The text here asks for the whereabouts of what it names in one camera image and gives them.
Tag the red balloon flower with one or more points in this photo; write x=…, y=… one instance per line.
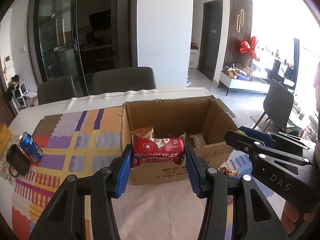
x=249, y=48

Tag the gold-red wrapped candy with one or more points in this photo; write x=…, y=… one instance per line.
x=227, y=172

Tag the black glass sliding door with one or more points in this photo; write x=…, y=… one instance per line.
x=81, y=37

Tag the dark grey chair left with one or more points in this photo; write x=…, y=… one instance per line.
x=58, y=89

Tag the dark grey chair right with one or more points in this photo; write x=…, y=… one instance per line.
x=277, y=105

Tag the blue Pepsi can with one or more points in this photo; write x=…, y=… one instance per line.
x=30, y=147

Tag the white small side shelf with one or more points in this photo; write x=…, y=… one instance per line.
x=19, y=94

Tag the open cardboard box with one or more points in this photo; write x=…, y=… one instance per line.
x=187, y=116

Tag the red love-heart snack bar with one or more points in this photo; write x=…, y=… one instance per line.
x=157, y=150

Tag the black mug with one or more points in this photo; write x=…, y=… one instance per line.
x=19, y=164

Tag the white low tv cabinet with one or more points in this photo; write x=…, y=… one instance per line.
x=233, y=79

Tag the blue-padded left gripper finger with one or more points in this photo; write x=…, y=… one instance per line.
x=253, y=215
x=64, y=215

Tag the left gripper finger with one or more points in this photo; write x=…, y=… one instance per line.
x=258, y=152
x=278, y=140

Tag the golden woven box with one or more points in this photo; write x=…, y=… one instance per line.
x=5, y=136

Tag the person's hand holding gripper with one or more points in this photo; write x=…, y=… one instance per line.
x=289, y=217

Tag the green cloth on chair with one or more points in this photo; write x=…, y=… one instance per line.
x=295, y=131

